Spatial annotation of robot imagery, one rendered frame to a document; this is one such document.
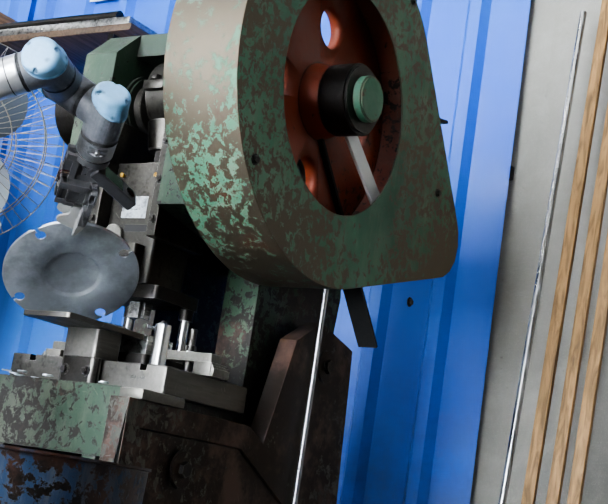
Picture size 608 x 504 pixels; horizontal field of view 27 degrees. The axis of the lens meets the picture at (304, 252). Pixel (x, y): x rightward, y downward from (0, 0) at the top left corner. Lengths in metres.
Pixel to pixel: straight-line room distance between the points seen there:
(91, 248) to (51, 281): 0.13
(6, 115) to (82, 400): 1.19
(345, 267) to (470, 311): 1.05
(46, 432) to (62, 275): 0.34
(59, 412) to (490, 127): 1.76
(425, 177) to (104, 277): 0.83
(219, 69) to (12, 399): 0.86
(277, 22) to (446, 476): 1.63
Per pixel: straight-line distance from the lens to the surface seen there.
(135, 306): 2.88
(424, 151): 3.05
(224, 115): 2.41
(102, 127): 2.45
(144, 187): 2.87
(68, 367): 2.76
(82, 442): 2.62
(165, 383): 2.63
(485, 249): 3.75
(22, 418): 2.75
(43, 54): 2.35
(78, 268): 2.74
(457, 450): 3.67
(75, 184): 2.55
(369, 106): 2.69
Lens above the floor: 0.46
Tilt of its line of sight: 11 degrees up
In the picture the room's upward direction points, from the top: 9 degrees clockwise
